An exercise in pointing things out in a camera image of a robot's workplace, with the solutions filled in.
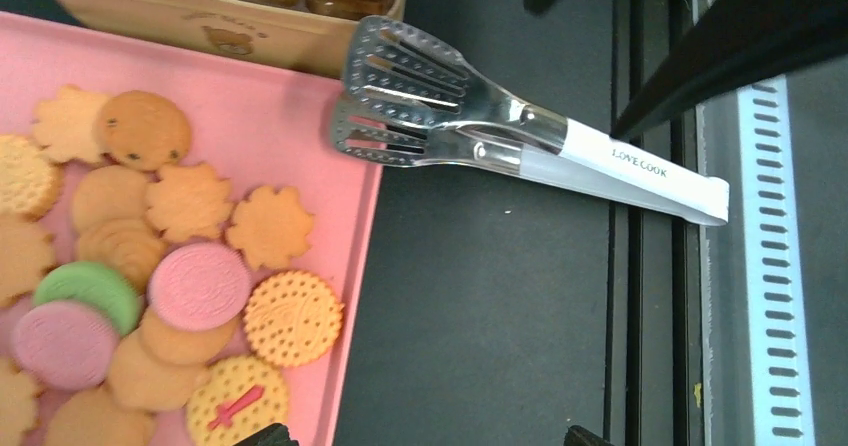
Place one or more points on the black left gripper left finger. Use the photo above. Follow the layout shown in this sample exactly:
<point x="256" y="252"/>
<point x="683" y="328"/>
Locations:
<point x="276" y="434"/>

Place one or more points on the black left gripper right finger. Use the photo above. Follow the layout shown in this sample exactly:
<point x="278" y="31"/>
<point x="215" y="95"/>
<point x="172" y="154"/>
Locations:
<point x="578" y="435"/>

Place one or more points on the metal tongs white handles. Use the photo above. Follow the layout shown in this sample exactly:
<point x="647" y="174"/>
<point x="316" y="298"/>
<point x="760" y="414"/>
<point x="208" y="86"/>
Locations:
<point x="411" y="100"/>

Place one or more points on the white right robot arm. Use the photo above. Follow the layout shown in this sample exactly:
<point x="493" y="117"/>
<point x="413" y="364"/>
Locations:
<point x="735" y="44"/>

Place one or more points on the yellow biscuit red cross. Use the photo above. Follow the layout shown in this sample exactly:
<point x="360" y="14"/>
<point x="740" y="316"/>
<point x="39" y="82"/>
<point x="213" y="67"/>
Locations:
<point x="243" y="396"/>

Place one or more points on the yellow dotted round biscuit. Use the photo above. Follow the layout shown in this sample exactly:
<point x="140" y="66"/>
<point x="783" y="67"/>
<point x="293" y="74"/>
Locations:
<point x="292" y="318"/>

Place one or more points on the pink sandwich cookie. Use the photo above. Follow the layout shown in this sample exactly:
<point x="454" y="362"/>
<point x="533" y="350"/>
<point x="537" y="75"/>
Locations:
<point x="199" y="286"/>
<point x="66" y="344"/>

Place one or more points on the round swirl tan cookie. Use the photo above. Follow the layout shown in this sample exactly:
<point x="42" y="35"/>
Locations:
<point x="134" y="256"/>

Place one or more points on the green sandwich cookie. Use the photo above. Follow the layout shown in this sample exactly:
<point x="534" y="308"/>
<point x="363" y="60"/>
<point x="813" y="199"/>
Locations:
<point x="96" y="286"/>

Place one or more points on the pink plastic tray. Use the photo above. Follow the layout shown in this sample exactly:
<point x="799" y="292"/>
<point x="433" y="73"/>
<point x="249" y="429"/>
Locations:
<point x="255" y="125"/>

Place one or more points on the chocolate chip round cookie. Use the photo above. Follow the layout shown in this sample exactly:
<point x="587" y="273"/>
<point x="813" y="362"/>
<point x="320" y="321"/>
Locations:
<point x="142" y="130"/>

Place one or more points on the flower-shaped tan cookie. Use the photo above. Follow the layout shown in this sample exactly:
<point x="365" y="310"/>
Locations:
<point x="64" y="126"/>

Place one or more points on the gold cookie tin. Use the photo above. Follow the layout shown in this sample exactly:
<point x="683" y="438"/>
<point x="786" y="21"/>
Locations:
<point x="305" y="35"/>

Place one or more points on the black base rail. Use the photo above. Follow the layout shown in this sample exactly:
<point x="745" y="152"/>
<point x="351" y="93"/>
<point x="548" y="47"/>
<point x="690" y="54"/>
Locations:
<point x="653" y="343"/>

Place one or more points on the white slotted cable duct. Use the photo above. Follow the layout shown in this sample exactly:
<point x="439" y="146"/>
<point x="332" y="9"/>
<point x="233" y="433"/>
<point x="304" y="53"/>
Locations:
<point x="780" y="376"/>

